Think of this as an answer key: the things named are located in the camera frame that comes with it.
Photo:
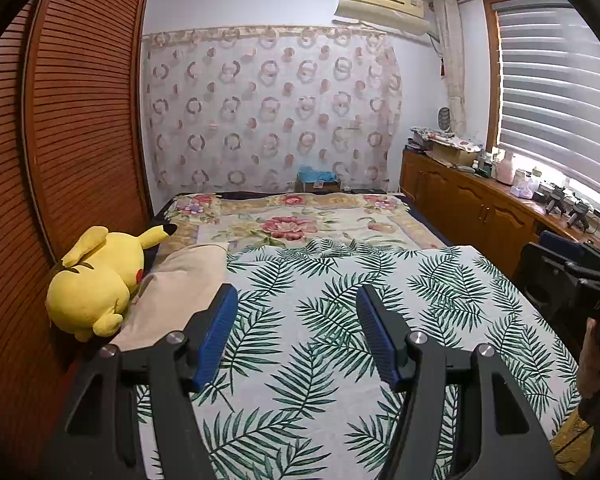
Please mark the floral patterned cloth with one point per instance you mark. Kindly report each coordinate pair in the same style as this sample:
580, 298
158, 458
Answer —
445, 137

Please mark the floral bed blanket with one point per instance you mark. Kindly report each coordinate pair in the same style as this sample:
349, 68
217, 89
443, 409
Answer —
432, 227

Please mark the wall air conditioner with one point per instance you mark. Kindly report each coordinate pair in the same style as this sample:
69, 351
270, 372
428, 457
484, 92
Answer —
385, 5

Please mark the palm leaf print sheet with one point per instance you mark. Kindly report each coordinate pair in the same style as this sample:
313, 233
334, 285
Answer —
305, 320

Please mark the sheer curtain with circles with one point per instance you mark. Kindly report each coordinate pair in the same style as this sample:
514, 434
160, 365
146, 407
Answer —
275, 110

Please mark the striped window blind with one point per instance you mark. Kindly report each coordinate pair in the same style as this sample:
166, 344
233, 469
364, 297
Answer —
555, 95

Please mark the pale purple bag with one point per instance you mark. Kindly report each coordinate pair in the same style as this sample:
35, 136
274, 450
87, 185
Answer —
522, 187

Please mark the black tripod stand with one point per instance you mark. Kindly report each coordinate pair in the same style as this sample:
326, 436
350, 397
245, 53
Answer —
577, 215
556, 200

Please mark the beige printed t-shirt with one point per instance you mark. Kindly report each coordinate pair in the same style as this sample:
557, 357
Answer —
180, 285

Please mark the tied beige curtain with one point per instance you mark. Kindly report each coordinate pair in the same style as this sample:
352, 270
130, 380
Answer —
452, 65

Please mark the small round fan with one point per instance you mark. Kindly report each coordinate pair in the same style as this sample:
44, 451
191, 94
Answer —
445, 118

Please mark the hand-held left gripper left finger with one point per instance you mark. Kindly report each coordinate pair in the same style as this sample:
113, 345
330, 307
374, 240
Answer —
219, 335

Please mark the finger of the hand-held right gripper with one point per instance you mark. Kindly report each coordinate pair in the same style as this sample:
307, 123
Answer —
545, 280
555, 240

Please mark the person's right hand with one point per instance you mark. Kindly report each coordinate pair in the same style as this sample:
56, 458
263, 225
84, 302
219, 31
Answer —
591, 365

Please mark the blue tissue box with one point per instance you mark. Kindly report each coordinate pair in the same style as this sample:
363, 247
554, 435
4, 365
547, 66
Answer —
317, 179

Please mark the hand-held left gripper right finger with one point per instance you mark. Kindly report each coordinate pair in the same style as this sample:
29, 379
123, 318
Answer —
377, 335

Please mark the wooden window frame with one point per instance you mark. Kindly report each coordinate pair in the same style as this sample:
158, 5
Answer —
491, 75

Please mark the cardboard box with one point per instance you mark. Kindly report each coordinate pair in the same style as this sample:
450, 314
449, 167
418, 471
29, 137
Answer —
452, 156

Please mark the yellow plush toy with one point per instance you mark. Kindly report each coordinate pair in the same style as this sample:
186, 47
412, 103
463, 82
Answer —
100, 280

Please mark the dark bottles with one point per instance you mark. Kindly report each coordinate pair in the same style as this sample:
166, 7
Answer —
487, 166

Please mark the wooden cabinet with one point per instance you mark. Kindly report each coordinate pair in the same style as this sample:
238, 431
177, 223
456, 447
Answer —
470, 200

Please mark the pink bottle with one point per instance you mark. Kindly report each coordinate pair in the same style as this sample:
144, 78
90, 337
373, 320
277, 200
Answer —
504, 170

